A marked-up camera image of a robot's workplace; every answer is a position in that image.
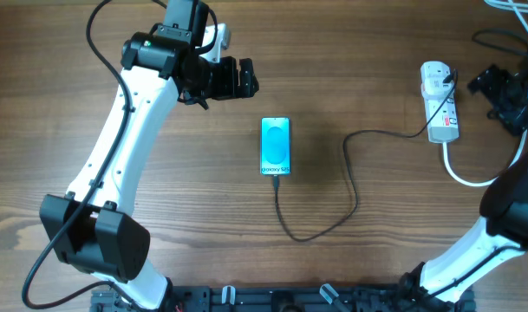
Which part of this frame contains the white power strip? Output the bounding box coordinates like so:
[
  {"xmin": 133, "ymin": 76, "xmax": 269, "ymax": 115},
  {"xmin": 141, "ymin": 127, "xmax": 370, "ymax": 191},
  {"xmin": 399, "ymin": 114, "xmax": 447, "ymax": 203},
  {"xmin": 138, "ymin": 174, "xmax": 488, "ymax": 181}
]
[{"xmin": 424, "ymin": 96, "xmax": 460, "ymax": 144}]

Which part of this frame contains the black charging cable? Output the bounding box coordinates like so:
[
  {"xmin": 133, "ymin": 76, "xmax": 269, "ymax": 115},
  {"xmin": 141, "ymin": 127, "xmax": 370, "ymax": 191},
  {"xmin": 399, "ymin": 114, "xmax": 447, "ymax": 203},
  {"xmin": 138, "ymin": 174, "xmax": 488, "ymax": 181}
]
[{"xmin": 271, "ymin": 68, "xmax": 460, "ymax": 243}]

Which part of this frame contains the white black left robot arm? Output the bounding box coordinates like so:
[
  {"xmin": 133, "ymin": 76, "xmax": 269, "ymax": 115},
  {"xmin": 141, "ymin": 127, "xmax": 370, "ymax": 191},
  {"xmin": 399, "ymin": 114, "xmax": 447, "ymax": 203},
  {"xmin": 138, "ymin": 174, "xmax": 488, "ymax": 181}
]
[{"xmin": 40, "ymin": 1, "xmax": 259, "ymax": 311}]

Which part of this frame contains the white power strip cord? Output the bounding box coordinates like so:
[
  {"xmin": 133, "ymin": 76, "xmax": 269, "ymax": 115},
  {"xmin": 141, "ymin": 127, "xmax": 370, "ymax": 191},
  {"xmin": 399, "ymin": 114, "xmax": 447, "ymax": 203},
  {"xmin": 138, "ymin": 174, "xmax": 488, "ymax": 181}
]
[{"xmin": 440, "ymin": 0, "xmax": 528, "ymax": 188}]

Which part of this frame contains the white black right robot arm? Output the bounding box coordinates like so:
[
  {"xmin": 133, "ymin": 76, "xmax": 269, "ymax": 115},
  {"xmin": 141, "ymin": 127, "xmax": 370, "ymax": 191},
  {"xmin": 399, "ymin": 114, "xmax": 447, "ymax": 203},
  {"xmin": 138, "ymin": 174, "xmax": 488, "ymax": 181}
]
[{"xmin": 400, "ymin": 42, "xmax": 528, "ymax": 311}]

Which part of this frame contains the smartphone with blue screen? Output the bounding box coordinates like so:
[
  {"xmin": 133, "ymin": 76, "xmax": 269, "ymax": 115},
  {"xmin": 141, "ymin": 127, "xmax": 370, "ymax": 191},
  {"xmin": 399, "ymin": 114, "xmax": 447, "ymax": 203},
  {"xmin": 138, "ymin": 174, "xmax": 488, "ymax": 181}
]
[{"xmin": 260, "ymin": 117, "xmax": 290, "ymax": 176}]

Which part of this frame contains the white USB charger plug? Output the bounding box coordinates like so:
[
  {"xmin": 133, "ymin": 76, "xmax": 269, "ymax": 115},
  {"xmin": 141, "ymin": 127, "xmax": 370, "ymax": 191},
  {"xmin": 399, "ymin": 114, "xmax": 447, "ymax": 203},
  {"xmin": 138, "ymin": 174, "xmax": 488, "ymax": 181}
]
[{"xmin": 420, "ymin": 61, "xmax": 453, "ymax": 101}]

